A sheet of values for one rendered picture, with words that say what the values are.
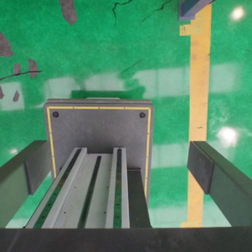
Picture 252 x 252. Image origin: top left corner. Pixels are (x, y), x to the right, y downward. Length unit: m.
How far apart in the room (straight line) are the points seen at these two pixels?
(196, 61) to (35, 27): 1.21
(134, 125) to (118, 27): 0.73
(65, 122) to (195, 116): 1.03
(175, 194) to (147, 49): 1.31
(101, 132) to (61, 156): 0.33
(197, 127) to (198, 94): 0.28
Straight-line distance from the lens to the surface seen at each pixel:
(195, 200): 2.00
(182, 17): 1.56
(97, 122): 1.19
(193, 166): 0.16
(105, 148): 1.24
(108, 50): 1.47
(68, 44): 1.52
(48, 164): 0.17
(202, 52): 1.59
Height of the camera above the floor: 1.46
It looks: 74 degrees down
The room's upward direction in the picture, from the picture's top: 175 degrees clockwise
